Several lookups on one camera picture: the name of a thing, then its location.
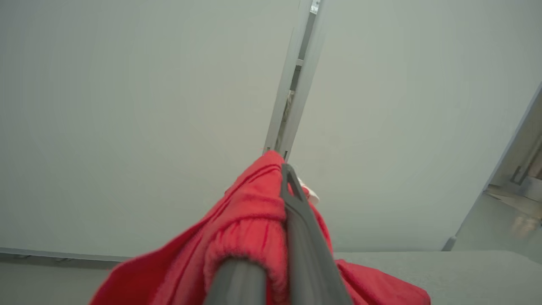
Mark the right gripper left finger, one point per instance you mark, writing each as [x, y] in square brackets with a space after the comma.
[239, 284]

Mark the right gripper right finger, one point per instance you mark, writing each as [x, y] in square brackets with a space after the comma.
[305, 237]

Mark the red cloth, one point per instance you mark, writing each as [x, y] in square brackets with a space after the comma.
[245, 220]

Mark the grey partition post with brackets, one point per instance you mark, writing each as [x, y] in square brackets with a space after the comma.
[307, 84]

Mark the grey partition base rail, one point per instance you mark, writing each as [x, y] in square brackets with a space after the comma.
[42, 253]

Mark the grey partition frame edge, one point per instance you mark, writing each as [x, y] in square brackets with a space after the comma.
[499, 169]

